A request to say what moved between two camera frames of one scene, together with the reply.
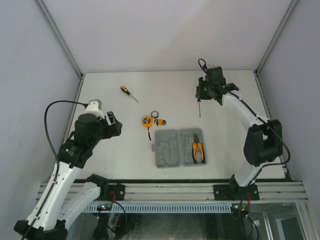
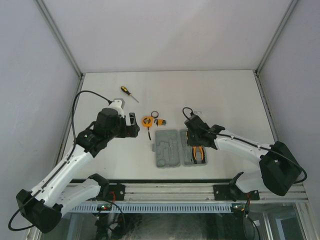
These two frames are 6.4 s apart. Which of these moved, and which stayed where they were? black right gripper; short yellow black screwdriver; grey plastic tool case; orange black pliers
Moved: black right gripper
Stayed: orange black pliers; grey plastic tool case; short yellow black screwdriver
